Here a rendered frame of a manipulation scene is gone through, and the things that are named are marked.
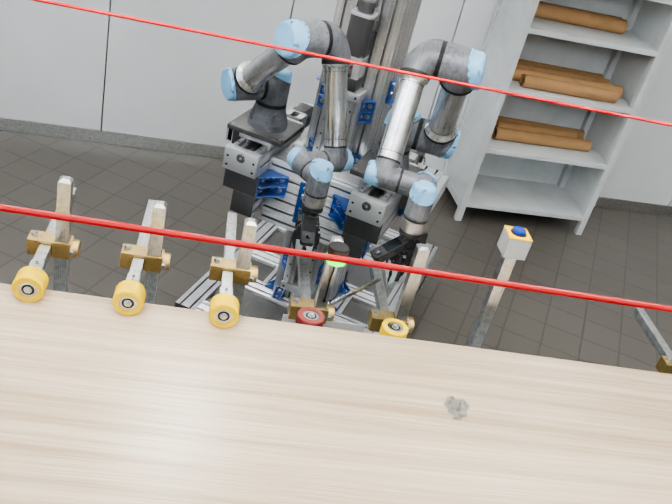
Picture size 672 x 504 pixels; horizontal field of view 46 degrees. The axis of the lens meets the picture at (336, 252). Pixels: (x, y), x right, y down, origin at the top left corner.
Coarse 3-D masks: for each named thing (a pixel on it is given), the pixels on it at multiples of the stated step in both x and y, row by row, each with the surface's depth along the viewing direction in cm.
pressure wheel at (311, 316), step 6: (300, 312) 223; (306, 312) 224; (312, 312) 225; (318, 312) 225; (300, 318) 221; (306, 318) 221; (312, 318) 223; (318, 318) 223; (324, 318) 224; (306, 324) 220; (312, 324) 220; (318, 324) 221
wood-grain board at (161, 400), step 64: (0, 320) 194; (64, 320) 199; (128, 320) 205; (192, 320) 210; (256, 320) 217; (0, 384) 176; (64, 384) 181; (128, 384) 185; (192, 384) 190; (256, 384) 195; (320, 384) 200; (384, 384) 206; (448, 384) 212; (512, 384) 218; (576, 384) 225; (640, 384) 232; (0, 448) 162; (64, 448) 165; (128, 448) 169; (192, 448) 173; (256, 448) 177; (320, 448) 182; (384, 448) 186; (448, 448) 191; (512, 448) 196; (576, 448) 202; (640, 448) 207
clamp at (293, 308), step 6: (300, 300) 234; (306, 300) 235; (312, 300) 236; (288, 306) 237; (294, 306) 231; (300, 306) 232; (306, 306) 233; (312, 306) 233; (330, 306) 236; (288, 312) 235; (294, 312) 233; (324, 312) 233; (330, 312) 234; (288, 318) 234; (294, 318) 234; (330, 318) 234
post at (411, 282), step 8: (416, 248) 227; (424, 248) 225; (416, 256) 226; (424, 256) 226; (416, 264) 227; (424, 264) 227; (408, 280) 230; (416, 280) 230; (408, 288) 232; (416, 288) 232; (400, 296) 236; (408, 296) 233; (400, 304) 235; (408, 304) 235; (400, 312) 236; (408, 312) 236
